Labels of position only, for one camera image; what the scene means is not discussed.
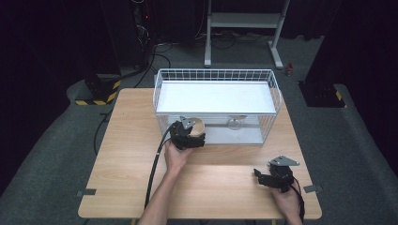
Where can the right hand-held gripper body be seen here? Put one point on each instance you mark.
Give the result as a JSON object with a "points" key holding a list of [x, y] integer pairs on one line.
{"points": [[282, 176]]}

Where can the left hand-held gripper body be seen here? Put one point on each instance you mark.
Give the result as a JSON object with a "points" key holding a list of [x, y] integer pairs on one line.
{"points": [[181, 136]]}

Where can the cream ceramic mug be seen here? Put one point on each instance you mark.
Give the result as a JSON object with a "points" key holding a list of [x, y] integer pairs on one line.
{"points": [[198, 126]]}

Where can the glass jar with white lid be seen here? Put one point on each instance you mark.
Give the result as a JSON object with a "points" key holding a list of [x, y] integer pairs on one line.
{"points": [[236, 122]]}

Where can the person's left hand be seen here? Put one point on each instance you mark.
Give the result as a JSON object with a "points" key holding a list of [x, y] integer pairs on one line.
{"points": [[176, 157]]}

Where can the person's right hand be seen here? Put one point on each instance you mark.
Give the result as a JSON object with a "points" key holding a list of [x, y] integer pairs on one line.
{"points": [[287, 201]]}

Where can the grey tape piece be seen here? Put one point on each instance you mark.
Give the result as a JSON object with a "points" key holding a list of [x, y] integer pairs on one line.
{"points": [[87, 192], [313, 188]]}

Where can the black yellow striped base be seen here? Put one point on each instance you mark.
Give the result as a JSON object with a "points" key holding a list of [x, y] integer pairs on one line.
{"points": [[325, 95], [100, 92]]}

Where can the small red object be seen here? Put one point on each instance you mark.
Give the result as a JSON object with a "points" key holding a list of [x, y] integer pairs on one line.
{"points": [[289, 69]]}

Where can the dark equipment tower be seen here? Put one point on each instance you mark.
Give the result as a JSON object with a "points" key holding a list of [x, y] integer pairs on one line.
{"points": [[142, 34]]}

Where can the white metal stand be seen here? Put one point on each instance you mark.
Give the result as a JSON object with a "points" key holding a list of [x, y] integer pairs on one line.
{"points": [[245, 20]]}

